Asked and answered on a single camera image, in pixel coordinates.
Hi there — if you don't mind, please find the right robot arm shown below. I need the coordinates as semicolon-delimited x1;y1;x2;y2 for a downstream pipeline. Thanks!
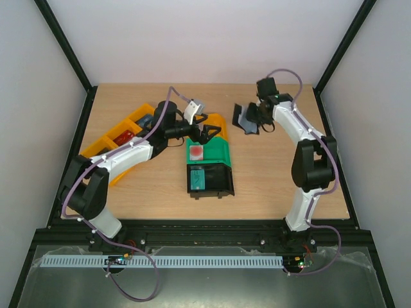
256;77;339;252

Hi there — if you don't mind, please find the long yellow divided tray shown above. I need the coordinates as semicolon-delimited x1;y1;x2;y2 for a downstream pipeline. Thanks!
80;103;155;186

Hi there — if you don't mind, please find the right black frame post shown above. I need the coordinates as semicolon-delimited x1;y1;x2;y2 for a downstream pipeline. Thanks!
313;0;378;94

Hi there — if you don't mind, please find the red VIP cards stack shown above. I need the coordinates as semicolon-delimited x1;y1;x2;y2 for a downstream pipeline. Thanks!
113;130;134;146

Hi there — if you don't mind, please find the black frame post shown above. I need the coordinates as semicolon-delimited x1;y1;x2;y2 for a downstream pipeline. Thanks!
33;0;97;94
313;0;378;94

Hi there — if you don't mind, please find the black storage bin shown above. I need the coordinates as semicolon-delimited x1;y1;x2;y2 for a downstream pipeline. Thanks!
186;164;235;200

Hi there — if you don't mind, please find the black aluminium frame rail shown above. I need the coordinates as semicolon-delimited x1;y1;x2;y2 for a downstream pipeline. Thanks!
31;219;373;254

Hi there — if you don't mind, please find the green storage bin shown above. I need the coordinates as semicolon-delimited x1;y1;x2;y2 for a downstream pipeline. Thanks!
186;137;231;167

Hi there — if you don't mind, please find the red circle card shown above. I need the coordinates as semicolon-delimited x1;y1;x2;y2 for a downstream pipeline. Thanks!
189;145;204;161

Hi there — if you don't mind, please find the blue cards stack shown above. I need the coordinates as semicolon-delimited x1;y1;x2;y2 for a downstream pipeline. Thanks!
136;114;153;128

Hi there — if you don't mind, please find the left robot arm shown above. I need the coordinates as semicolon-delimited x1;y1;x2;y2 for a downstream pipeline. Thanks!
58;100;222;239

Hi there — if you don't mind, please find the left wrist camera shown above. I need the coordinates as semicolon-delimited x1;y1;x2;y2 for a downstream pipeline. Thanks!
183;99;205;125

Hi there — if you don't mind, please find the left black frame post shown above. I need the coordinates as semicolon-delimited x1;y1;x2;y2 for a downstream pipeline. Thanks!
33;0;97;94

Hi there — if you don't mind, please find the grey slotted cable duct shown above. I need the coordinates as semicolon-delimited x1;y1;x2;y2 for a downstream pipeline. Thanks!
39;255;283;269

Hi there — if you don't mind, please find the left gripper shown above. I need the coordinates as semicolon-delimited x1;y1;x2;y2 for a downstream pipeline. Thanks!
166;114;222;145

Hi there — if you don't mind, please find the teal card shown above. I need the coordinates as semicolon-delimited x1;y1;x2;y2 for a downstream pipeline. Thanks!
189;169;206;191

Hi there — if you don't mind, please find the yellow storage bin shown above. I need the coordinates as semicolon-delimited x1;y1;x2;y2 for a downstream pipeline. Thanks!
204;113;229;142

